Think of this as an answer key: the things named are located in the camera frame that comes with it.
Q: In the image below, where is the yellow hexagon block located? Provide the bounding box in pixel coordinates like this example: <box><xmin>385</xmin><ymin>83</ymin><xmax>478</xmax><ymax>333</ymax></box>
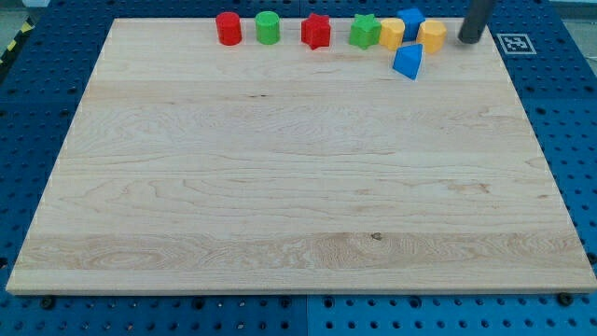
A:
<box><xmin>416</xmin><ymin>20</ymin><xmax>447</xmax><ymax>54</ymax></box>

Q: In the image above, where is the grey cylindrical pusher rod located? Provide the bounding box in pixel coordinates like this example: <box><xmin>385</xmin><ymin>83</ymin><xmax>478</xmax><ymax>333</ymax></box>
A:
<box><xmin>458</xmin><ymin>0</ymin><xmax>497</xmax><ymax>44</ymax></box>

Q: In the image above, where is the blue triangular prism block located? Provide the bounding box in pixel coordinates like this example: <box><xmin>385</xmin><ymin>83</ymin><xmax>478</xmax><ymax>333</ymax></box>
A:
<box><xmin>392</xmin><ymin>44</ymin><xmax>423</xmax><ymax>80</ymax></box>

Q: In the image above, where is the green star block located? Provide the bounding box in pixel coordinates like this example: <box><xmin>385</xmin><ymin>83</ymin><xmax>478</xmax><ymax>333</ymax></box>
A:
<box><xmin>349</xmin><ymin>14</ymin><xmax>382</xmax><ymax>49</ymax></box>

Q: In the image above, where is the light wooden board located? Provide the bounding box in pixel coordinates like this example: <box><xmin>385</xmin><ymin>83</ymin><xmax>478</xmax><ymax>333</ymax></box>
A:
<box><xmin>7</xmin><ymin>18</ymin><xmax>596</xmax><ymax>295</ymax></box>

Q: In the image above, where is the green cylinder block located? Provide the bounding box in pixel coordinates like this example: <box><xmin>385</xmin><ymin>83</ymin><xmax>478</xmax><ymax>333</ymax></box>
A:
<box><xmin>255</xmin><ymin>11</ymin><xmax>280</xmax><ymax>45</ymax></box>

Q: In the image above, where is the black bolt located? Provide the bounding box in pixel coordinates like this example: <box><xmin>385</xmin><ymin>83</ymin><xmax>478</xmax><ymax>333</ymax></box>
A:
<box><xmin>556</xmin><ymin>292</ymin><xmax>575</xmax><ymax>307</ymax></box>
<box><xmin>39</xmin><ymin>296</ymin><xmax>56</xmax><ymax>310</ymax></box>

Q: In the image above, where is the white fiducial marker tag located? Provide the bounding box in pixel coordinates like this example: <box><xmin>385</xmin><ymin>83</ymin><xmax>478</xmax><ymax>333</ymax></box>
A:
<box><xmin>497</xmin><ymin>33</ymin><xmax>536</xmax><ymax>55</ymax></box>

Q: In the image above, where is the yellow heart block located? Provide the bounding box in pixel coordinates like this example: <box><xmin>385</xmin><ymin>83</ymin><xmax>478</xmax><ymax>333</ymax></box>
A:
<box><xmin>379</xmin><ymin>18</ymin><xmax>406</xmax><ymax>50</ymax></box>

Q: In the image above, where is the blue cube block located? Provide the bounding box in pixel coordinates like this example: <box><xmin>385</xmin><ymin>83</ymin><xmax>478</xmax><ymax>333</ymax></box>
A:
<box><xmin>396</xmin><ymin>7</ymin><xmax>425</xmax><ymax>41</ymax></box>

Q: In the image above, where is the black bolt front right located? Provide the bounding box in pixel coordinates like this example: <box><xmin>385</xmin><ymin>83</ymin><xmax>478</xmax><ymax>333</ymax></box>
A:
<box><xmin>556</xmin><ymin>292</ymin><xmax>575</xmax><ymax>307</ymax></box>

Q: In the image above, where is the red star block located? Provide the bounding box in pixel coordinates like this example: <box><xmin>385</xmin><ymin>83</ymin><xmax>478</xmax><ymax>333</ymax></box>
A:
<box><xmin>301</xmin><ymin>13</ymin><xmax>331</xmax><ymax>49</ymax></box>

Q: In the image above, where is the black bolt front left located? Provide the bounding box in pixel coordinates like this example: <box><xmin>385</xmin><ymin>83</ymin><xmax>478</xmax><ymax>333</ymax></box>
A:
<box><xmin>39</xmin><ymin>296</ymin><xmax>56</xmax><ymax>310</ymax></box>

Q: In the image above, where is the red cylinder block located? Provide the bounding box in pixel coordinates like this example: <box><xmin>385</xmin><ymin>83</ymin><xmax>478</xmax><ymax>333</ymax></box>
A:
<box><xmin>215</xmin><ymin>11</ymin><xmax>243</xmax><ymax>46</ymax></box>

